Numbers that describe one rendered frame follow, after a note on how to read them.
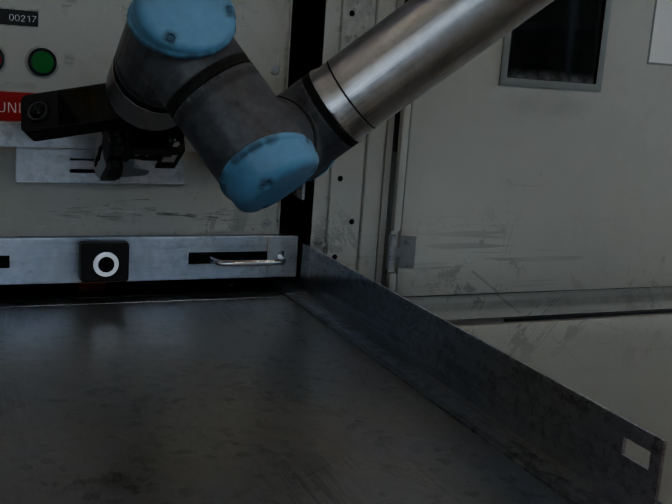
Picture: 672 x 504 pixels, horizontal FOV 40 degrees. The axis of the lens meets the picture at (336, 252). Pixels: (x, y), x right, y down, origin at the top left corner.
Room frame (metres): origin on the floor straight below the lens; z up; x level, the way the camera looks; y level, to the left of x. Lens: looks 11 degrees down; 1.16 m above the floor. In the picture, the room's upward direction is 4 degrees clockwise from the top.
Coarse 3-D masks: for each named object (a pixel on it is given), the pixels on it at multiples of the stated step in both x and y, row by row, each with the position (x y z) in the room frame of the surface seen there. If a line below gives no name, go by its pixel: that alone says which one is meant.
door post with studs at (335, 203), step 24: (336, 0) 1.25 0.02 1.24; (360, 0) 1.26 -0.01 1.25; (336, 24) 1.25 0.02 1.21; (360, 24) 1.26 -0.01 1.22; (336, 48) 1.25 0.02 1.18; (360, 144) 1.26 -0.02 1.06; (336, 168) 1.25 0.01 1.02; (360, 168) 1.27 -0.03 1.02; (336, 192) 1.25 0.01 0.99; (360, 192) 1.27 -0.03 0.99; (312, 216) 1.24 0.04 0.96; (336, 216) 1.25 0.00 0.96; (312, 240) 1.24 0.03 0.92; (336, 240) 1.25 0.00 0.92
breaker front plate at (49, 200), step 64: (0, 0) 1.11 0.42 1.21; (64, 0) 1.14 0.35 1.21; (128, 0) 1.18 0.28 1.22; (256, 0) 1.24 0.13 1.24; (64, 64) 1.14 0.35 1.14; (256, 64) 1.25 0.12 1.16; (0, 192) 1.11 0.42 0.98; (64, 192) 1.14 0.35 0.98; (128, 192) 1.18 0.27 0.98; (192, 192) 1.21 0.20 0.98
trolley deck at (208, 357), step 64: (0, 320) 1.02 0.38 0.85; (64, 320) 1.04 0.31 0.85; (128, 320) 1.05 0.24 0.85; (192, 320) 1.07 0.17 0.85; (256, 320) 1.09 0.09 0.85; (0, 384) 0.81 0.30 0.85; (64, 384) 0.83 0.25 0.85; (128, 384) 0.84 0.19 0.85; (192, 384) 0.85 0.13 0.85; (256, 384) 0.86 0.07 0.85; (320, 384) 0.88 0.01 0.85; (384, 384) 0.89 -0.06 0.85; (0, 448) 0.68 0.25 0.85; (64, 448) 0.68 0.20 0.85; (128, 448) 0.69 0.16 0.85; (192, 448) 0.70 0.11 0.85; (256, 448) 0.71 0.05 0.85; (320, 448) 0.72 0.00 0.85; (384, 448) 0.73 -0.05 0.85; (448, 448) 0.74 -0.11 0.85
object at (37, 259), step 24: (0, 240) 1.10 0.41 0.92; (24, 240) 1.11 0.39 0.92; (48, 240) 1.13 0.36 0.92; (72, 240) 1.14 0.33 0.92; (96, 240) 1.15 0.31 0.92; (120, 240) 1.16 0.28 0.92; (144, 240) 1.18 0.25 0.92; (168, 240) 1.19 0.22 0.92; (192, 240) 1.20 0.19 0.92; (216, 240) 1.22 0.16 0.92; (240, 240) 1.23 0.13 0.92; (264, 240) 1.24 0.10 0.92; (288, 240) 1.26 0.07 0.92; (0, 264) 1.10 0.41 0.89; (24, 264) 1.11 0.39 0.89; (48, 264) 1.13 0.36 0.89; (72, 264) 1.14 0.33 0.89; (144, 264) 1.18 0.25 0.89; (168, 264) 1.19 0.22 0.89; (192, 264) 1.20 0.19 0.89; (288, 264) 1.26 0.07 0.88
